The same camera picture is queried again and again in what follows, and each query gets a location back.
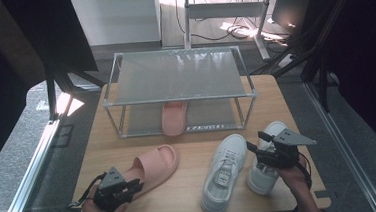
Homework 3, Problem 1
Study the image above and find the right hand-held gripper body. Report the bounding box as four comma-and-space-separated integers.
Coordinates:
255, 126, 319, 171

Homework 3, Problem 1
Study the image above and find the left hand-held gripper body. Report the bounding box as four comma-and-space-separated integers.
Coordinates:
90, 165, 133, 212

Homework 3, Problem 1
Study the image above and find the white lace-up sneaker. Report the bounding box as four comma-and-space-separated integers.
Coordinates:
196, 132, 253, 212
242, 119, 293, 197

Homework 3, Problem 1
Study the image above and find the pink rubber slipper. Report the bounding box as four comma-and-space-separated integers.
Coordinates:
120, 143, 182, 202
159, 100, 191, 138

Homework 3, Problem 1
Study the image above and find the grey metal shoe rack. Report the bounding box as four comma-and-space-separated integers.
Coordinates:
98, 42, 262, 141

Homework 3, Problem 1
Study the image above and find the person's right hand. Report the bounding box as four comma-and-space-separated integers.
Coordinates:
274, 156, 311, 196

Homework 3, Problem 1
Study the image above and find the black metal stand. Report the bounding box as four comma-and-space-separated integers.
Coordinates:
245, 0, 365, 117
43, 58, 110, 122

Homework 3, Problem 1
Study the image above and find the white power strip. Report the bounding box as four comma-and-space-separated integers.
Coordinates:
276, 52, 298, 69

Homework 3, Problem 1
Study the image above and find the black monitor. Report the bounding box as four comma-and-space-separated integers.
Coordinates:
270, 0, 315, 36

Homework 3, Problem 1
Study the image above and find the dark curtain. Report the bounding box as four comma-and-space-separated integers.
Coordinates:
0, 0, 106, 180
312, 0, 376, 168

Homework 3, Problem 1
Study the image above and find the white cabinet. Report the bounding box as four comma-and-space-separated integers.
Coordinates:
70, 0, 163, 49

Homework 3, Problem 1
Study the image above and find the brown board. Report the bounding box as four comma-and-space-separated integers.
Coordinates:
0, 0, 47, 92

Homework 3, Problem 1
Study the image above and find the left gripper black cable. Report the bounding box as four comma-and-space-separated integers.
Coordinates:
65, 173, 111, 209

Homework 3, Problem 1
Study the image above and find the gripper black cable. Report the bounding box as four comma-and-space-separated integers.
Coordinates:
281, 152, 316, 212
65, 173, 111, 209

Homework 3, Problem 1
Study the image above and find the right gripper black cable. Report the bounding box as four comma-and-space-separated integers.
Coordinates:
281, 152, 316, 212

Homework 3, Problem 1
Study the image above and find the aluminium floor rail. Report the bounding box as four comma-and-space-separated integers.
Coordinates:
303, 77, 376, 212
0, 118, 67, 212

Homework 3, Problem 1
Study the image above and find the black floor cable bundle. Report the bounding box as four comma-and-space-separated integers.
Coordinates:
175, 0, 293, 50

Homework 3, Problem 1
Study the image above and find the white desk frame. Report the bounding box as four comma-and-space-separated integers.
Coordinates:
182, 0, 279, 67

